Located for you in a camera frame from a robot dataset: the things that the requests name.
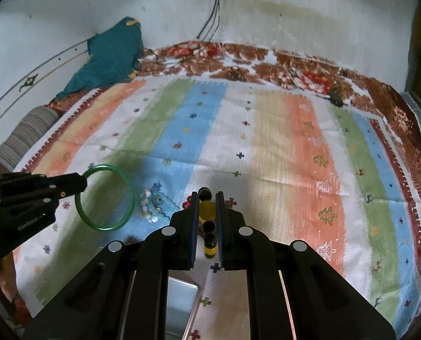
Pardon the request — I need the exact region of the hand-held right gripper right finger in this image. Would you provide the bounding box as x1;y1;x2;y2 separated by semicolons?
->
216;190;397;340

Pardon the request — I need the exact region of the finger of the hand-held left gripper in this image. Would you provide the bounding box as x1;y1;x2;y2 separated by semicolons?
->
0;188;84;253
0;172;88;195

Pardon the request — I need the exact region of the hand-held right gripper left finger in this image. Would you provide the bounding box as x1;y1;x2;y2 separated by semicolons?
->
24;191;201;340

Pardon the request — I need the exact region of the yellow and dark bead bracelet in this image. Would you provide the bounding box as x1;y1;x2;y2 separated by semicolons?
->
197;185;219;258

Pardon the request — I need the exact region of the light blue bead bracelet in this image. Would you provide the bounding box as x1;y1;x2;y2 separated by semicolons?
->
139;188;179;223

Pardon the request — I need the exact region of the green bangle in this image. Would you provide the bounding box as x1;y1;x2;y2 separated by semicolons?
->
74;165;135;232

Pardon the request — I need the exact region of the metal tin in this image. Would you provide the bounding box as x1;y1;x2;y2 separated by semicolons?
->
166;269;200;340

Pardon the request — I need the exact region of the striped pillow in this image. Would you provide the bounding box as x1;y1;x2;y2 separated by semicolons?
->
0;105;64;172

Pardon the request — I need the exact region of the striped pastel blanket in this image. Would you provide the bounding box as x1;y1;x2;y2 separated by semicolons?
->
12;78;421;340

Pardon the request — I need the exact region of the teal cloth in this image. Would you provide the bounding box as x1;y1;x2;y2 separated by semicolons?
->
56;16;144;101

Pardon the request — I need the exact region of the black cable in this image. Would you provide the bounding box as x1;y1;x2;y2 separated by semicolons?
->
195;0;219;39
209;0;222;41

